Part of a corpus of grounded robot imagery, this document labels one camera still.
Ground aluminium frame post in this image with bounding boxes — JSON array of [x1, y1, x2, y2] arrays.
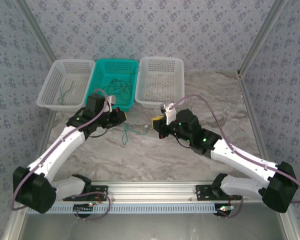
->
[[14, 0, 58, 62], [236, 0, 290, 77]]

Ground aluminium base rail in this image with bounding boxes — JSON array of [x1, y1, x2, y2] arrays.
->
[[55, 181, 263, 204]]

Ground thin green cable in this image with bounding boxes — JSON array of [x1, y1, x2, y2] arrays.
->
[[121, 122, 147, 147], [57, 79, 75, 105]]

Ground teal perforated plastic basket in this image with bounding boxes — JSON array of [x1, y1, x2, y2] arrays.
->
[[84, 58, 140, 113]]

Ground small black controller board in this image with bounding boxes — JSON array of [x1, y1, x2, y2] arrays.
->
[[73, 202, 95, 213], [216, 203, 235, 216]]

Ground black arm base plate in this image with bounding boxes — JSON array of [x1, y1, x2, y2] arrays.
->
[[195, 184, 242, 202], [62, 184, 109, 202]]

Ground thin wires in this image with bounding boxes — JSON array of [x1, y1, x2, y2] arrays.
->
[[102, 78, 124, 95]]

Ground white perforated plastic basket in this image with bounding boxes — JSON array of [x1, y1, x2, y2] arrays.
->
[[36, 58, 96, 112], [134, 56, 186, 109]]

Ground white slotted cable duct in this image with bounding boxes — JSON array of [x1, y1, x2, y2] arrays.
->
[[49, 203, 220, 215]]

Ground aluminium table side rail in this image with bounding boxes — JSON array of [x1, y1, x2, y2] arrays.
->
[[1, 109, 58, 240], [237, 71, 300, 240]]

